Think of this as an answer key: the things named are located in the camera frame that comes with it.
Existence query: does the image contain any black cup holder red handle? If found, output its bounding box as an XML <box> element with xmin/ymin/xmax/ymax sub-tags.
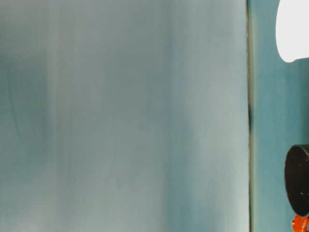
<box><xmin>284</xmin><ymin>144</ymin><xmax>309</xmax><ymax>232</ymax></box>

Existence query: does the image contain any blue-green table cloth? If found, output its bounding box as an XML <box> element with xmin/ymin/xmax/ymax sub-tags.
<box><xmin>247</xmin><ymin>0</ymin><xmax>309</xmax><ymax>232</ymax></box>

